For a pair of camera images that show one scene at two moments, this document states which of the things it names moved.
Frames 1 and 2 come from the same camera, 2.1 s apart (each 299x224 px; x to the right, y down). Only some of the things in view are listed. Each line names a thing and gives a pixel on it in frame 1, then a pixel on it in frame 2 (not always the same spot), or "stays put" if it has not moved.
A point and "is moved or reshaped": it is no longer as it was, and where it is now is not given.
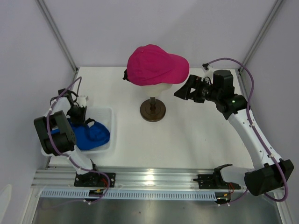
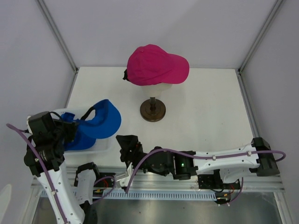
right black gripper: x=194 y=82 to x=127 y=143
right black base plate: x=215 y=181 stays put
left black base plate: x=94 y=179 stays put
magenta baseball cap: x=149 y=65 stays put
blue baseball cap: x=88 y=137 is moved or reshaped
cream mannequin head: x=155 y=90 stays put
